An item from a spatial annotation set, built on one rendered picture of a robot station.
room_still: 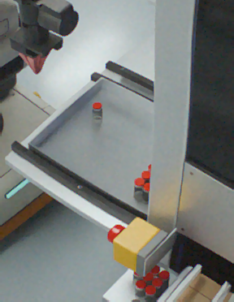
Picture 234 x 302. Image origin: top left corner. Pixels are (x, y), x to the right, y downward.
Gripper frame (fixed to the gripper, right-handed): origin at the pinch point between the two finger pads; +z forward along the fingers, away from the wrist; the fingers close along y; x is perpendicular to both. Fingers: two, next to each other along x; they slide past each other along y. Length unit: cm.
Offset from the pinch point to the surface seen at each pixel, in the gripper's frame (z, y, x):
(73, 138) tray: 20.0, 6.5, 3.7
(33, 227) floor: 108, -35, 23
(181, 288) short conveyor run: 12, 51, -20
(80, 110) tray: 19.9, 2.3, 11.2
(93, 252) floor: 108, -11, 28
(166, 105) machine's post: -21.7, 40.1, -12.6
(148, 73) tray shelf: 19.9, 6.4, 31.3
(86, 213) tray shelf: 20.5, 21.3, -10.4
